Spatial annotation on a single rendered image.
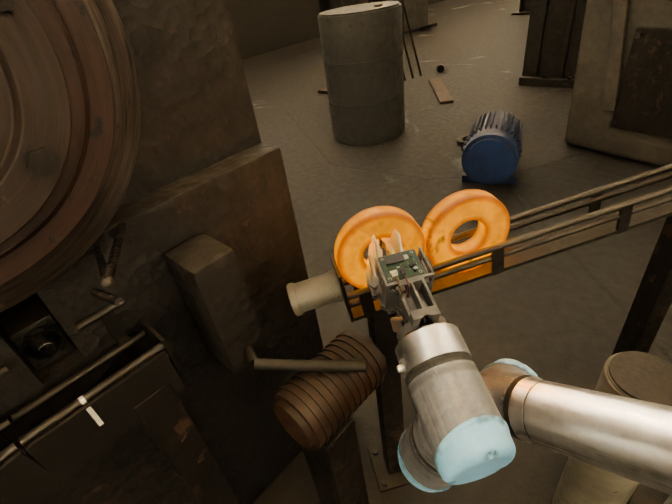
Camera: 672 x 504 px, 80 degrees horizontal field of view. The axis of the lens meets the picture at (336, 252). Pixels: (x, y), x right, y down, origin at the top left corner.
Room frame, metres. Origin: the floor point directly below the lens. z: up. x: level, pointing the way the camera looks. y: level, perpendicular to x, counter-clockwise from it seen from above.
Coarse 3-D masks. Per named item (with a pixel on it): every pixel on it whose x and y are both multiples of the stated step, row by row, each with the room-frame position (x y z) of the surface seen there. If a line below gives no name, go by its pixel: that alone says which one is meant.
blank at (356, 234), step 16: (368, 208) 0.58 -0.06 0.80; (384, 208) 0.58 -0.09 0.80; (352, 224) 0.56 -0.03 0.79; (368, 224) 0.55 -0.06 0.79; (384, 224) 0.56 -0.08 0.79; (400, 224) 0.56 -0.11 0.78; (416, 224) 0.56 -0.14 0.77; (336, 240) 0.57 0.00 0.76; (352, 240) 0.55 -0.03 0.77; (368, 240) 0.55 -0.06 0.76; (416, 240) 0.56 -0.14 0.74; (336, 256) 0.55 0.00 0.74; (352, 256) 0.55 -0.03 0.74; (352, 272) 0.55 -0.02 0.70
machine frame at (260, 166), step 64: (128, 0) 0.68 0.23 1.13; (192, 0) 0.75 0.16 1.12; (192, 64) 0.73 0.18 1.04; (192, 128) 0.70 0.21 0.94; (256, 128) 0.79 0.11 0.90; (128, 192) 0.61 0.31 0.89; (192, 192) 0.62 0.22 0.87; (256, 192) 0.70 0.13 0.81; (128, 256) 0.53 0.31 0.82; (256, 256) 0.67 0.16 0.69; (64, 320) 0.45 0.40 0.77; (128, 320) 0.50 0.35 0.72; (192, 320) 0.56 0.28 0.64; (0, 384) 0.39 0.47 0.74; (192, 384) 0.53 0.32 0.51; (256, 384) 0.61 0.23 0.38; (128, 448) 0.43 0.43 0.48; (256, 448) 0.57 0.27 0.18
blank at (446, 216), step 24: (456, 192) 0.60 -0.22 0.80; (480, 192) 0.59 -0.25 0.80; (432, 216) 0.58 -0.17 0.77; (456, 216) 0.57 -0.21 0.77; (480, 216) 0.57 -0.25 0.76; (504, 216) 0.58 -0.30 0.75; (432, 240) 0.56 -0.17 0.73; (480, 240) 0.58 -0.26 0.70; (504, 240) 0.58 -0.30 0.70; (456, 264) 0.57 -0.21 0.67
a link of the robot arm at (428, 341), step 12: (432, 324) 0.36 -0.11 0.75; (444, 324) 0.36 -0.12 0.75; (408, 336) 0.35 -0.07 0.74; (420, 336) 0.34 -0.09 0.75; (432, 336) 0.34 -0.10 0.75; (444, 336) 0.34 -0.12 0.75; (456, 336) 0.34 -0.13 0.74; (396, 348) 0.36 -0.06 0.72; (408, 348) 0.34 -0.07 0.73; (420, 348) 0.33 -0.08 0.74; (432, 348) 0.33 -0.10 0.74; (444, 348) 0.32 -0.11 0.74; (456, 348) 0.32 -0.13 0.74; (408, 360) 0.33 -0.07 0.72; (420, 360) 0.32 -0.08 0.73; (408, 372) 0.32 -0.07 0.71
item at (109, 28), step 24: (96, 0) 0.50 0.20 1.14; (96, 24) 0.50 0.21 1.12; (120, 24) 0.51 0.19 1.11; (120, 48) 0.51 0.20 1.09; (120, 72) 0.50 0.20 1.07; (120, 96) 0.49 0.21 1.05; (120, 120) 0.48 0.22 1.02; (120, 144) 0.48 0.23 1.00; (120, 168) 0.47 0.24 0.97; (120, 192) 0.46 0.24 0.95; (96, 216) 0.44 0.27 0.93; (72, 240) 0.41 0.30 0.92; (48, 264) 0.39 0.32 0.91; (72, 264) 0.41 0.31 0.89; (0, 288) 0.36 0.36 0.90; (24, 288) 0.37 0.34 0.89
